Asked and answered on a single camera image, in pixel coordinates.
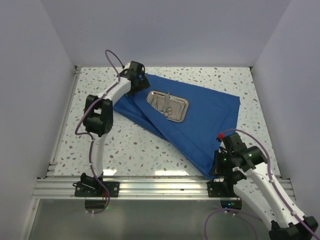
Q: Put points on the aluminium front rail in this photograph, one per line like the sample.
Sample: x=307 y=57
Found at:
x=130 y=188

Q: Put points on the steel forceps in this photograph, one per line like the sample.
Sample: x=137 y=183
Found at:
x=154 y=102

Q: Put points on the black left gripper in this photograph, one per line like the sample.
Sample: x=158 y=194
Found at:
x=144 y=84

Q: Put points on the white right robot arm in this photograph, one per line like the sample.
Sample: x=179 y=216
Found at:
x=247 y=174

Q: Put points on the steel instrument tray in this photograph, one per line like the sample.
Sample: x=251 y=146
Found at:
x=172 y=107

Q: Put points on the blue surgical cloth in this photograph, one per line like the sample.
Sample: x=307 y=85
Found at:
x=209 y=113

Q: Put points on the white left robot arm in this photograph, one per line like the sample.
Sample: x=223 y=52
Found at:
x=97 y=122

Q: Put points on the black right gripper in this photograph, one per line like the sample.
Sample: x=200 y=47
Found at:
x=217 y=170

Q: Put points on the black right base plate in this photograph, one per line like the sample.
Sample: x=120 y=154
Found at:
x=217 y=189

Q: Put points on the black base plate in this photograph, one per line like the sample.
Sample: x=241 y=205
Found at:
x=217 y=189
x=112 y=188

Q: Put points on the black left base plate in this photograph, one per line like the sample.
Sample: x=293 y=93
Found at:
x=112 y=188

